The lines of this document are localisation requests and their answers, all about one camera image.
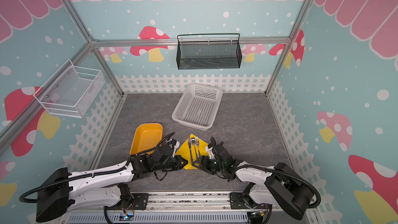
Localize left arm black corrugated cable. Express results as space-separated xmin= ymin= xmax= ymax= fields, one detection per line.
xmin=18 ymin=132 xmax=176 ymax=203

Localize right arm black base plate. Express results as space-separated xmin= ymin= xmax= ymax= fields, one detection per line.
xmin=229 ymin=192 xmax=271 ymax=209

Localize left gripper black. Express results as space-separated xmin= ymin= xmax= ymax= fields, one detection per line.
xmin=153 ymin=156 xmax=189 ymax=172

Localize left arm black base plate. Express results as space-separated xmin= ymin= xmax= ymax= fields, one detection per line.
xmin=109 ymin=193 xmax=149 ymax=211

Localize white wire wall basket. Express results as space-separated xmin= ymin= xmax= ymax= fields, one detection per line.
xmin=33 ymin=60 xmax=105 ymax=118

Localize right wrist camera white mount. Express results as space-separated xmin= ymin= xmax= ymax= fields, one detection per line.
xmin=205 ymin=145 xmax=215 ymax=159

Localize silver spoon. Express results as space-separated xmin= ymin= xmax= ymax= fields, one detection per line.
xmin=191 ymin=138 xmax=196 ymax=160

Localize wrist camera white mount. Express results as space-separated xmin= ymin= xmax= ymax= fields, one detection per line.
xmin=205 ymin=145 xmax=215 ymax=159
xmin=167 ymin=139 xmax=180 ymax=156

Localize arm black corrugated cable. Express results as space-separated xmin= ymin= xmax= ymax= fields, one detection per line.
xmin=18 ymin=132 xmax=176 ymax=203
xmin=209 ymin=136 xmax=321 ymax=209

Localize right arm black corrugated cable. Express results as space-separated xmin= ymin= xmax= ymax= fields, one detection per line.
xmin=209 ymin=136 xmax=321 ymax=209

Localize white vented cable duct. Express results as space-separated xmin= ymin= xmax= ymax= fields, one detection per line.
xmin=66 ymin=213 xmax=249 ymax=224

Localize white perforated plastic basket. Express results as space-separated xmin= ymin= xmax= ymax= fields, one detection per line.
xmin=172 ymin=84 xmax=223 ymax=131

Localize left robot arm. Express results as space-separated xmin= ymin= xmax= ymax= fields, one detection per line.
xmin=31 ymin=145 xmax=188 ymax=223

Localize black wire mesh wall basket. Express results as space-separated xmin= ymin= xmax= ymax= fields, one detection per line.
xmin=176 ymin=33 xmax=243 ymax=70

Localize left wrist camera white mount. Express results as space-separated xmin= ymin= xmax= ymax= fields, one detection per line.
xmin=167 ymin=139 xmax=180 ymax=156

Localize silver fork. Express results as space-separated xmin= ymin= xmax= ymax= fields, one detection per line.
xmin=194 ymin=138 xmax=201 ymax=160

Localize yellow plastic utensil tray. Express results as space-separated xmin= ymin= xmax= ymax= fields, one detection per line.
xmin=130 ymin=123 xmax=163 ymax=155

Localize silver table knife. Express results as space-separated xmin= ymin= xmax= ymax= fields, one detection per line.
xmin=187 ymin=140 xmax=192 ymax=160

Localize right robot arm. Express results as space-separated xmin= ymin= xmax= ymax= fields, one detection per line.
xmin=188 ymin=139 xmax=321 ymax=220

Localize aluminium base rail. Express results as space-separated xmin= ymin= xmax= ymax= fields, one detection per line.
xmin=58 ymin=190 xmax=321 ymax=215

